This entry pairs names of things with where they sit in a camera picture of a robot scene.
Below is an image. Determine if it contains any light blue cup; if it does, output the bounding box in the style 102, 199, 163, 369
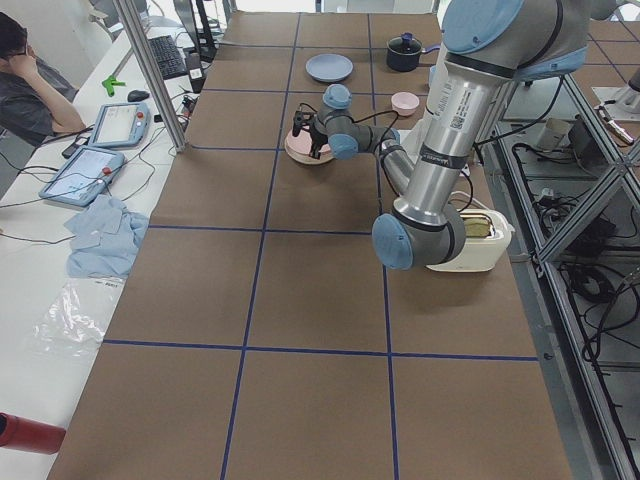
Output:
429, 65, 437, 88

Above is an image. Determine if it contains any blue plate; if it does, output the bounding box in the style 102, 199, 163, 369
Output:
305, 53, 353, 83

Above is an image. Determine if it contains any black keyboard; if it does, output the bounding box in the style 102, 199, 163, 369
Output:
148, 35, 188, 80

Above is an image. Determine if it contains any cream plate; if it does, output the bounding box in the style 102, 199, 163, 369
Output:
290, 153, 334, 166

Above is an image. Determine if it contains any lower teach pendant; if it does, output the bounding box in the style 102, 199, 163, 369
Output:
39, 146, 125, 207

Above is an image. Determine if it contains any clear plastic bag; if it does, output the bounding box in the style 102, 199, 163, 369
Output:
29, 278, 125, 358

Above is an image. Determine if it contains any teach pendant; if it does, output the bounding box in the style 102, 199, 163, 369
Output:
89, 102, 149, 148
39, 146, 125, 207

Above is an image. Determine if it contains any black computer mouse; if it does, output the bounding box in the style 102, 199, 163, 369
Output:
127, 90, 150, 102

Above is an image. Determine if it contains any dark blue lidded pot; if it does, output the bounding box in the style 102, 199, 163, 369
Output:
386, 32, 440, 73

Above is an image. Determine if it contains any upper teach pendant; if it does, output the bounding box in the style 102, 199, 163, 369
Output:
89, 102, 149, 148

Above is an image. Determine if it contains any light blue cloth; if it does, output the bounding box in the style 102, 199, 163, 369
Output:
64, 194, 149, 278

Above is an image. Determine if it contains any seated person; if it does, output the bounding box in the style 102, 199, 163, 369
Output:
1, 13, 86, 147

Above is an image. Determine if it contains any pink plate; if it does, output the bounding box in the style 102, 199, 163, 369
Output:
284, 130, 333, 157

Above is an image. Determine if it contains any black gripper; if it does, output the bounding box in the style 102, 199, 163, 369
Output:
308, 121, 328, 160

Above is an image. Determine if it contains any green plastic tool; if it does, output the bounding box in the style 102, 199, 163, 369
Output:
101, 75, 126, 97

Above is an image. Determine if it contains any aluminium frame post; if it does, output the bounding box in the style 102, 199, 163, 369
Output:
114, 0, 186, 153

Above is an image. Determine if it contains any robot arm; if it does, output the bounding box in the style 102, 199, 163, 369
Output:
293, 1, 591, 270

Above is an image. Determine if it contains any cream toaster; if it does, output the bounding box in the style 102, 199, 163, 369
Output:
427, 200, 515, 273

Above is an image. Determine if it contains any pink bowl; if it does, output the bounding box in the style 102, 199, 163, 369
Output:
391, 92, 420, 117

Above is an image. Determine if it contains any red bottle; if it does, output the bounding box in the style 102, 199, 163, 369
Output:
1, 412, 66, 454

